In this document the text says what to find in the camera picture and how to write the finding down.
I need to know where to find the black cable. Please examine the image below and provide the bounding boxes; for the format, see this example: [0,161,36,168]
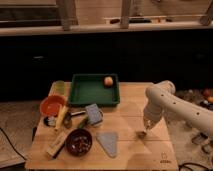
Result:
[0,127,27,162]

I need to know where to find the grey sponge block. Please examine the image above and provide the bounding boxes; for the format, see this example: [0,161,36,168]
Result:
[85,104,103,125]

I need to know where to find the wooden window frame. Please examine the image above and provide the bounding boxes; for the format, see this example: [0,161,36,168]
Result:
[0,0,213,36]

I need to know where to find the orange round fruit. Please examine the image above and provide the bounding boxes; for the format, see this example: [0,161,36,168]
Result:
[104,76,114,87]

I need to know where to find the orange plastic bowl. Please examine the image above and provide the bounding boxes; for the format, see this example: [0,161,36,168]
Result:
[39,95,65,116]

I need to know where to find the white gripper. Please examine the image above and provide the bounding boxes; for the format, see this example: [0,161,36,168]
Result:
[143,108,162,130]

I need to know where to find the grey triangular cloth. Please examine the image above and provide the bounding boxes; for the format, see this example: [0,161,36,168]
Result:
[96,132,118,158]

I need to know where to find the small black white object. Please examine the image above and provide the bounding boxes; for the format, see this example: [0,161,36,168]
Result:
[43,117,56,127]

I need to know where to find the dark bowl with food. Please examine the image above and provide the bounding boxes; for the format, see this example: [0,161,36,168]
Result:
[65,129,92,156]

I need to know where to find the metal spoon ladle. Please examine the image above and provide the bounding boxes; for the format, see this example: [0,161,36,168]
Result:
[63,111,86,129]

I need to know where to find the translucent yellow cup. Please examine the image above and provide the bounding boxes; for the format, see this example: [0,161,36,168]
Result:
[51,80,66,96]

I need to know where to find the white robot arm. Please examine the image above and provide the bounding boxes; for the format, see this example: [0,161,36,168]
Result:
[143,80,213,138]

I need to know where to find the yellow corn cob toy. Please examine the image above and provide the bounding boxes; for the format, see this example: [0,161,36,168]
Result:
[55,106,68,130]

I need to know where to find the green plastic tray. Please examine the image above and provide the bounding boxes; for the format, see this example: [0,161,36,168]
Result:
[68,74,120,107]

